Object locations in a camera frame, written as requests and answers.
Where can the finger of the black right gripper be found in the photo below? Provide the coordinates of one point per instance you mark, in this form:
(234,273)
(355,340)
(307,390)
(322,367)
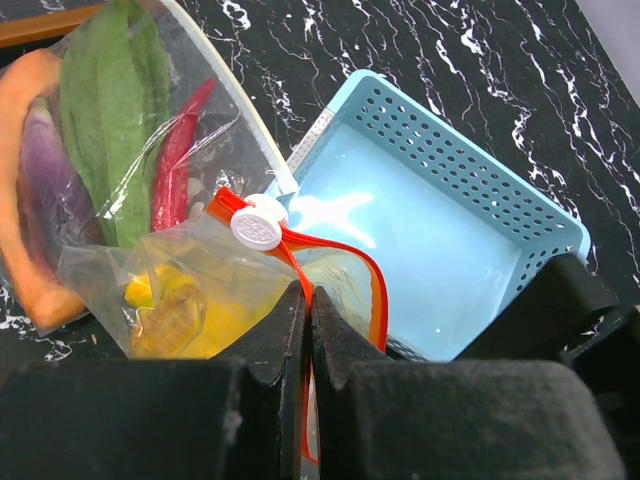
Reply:
(563,300)

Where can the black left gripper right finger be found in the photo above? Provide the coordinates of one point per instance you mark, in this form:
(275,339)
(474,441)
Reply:
(472,419)

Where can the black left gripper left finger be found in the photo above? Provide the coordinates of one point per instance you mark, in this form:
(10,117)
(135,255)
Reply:
(235,416)

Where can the yellow starfruit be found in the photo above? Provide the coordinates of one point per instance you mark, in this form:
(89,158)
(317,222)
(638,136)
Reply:
(227,319)

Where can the yellow banana bunch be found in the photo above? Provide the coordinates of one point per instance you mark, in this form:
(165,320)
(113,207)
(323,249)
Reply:
(170,311)

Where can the clear bag orange zipper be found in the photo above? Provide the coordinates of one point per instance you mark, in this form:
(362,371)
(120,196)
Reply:
(239,247)

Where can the red chili pepper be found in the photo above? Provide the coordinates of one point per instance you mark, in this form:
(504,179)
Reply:
(170,185)

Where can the purple eggplant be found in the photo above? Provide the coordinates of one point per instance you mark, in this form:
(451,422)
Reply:
(59,207)

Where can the white dotted zip bag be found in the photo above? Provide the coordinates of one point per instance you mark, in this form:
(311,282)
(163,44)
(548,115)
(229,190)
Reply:
(232,146)

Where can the green leaf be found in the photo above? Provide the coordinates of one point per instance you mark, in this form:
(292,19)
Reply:
(114,107)

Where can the light blue plastic basket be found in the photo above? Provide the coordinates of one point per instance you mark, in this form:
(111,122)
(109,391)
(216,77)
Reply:
(456,234)

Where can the wooden shelf rack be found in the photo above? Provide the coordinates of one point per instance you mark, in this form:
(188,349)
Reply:
(42,27)

